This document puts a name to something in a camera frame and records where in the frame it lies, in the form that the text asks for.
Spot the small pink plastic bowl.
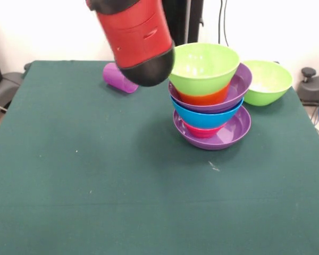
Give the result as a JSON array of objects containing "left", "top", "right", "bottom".
[{"left": 184, "top": 122, "right": 226, "bottom": 139}]

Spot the deep blue plastic bowl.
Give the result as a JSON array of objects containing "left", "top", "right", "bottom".
[{"left": 171, "top": 96, "right": 246, "bottom": 130}]

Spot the orange ribbed plastic bowl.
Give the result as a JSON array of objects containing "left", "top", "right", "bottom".
[{"left": 177, "top": 81, "right": 231, "bottom": 106}]

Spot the purple plastic cup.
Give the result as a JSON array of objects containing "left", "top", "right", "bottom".
[{"left": 102, "top": 62, "right": 139, "bottom": 95}]

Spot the purple plastic bowl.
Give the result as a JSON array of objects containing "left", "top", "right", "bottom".
[
  {"left": 172, "top": 105, "right": 252, "bottom": 151},
  {"left": 168, "top": 63, "right": 254, "bottom": 114}
]

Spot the green plastic bowl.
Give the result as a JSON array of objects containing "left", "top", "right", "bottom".
[
  {"left": 244, "top": 59, "right": 293, "bottom": 107},
  {"left": 169, "top": 42, "right": 241, "bottom": 96}
]

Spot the dark green tablecloth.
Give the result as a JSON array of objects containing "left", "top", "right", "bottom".
[{"left": 0, "top": 59, "right": 319, "bottom": 255}]

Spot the black stand foot with knob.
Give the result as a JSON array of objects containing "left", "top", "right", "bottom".
[{"left": 297, "top": 67, "right": 319, "bottom": 107}]

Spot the grey stand foot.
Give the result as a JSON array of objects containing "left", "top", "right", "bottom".
[{"left": 0, "top": 72, "right": 23, "bottom": 112}]

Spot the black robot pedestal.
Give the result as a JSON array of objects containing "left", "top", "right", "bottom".
[{"left": 162, "top": 0, "right": 204, "bottom": 47}]

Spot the black wall cable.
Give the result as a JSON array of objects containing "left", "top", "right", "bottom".
[{"left": 216, "top": 0, "right": 231, "bottom": 47}]

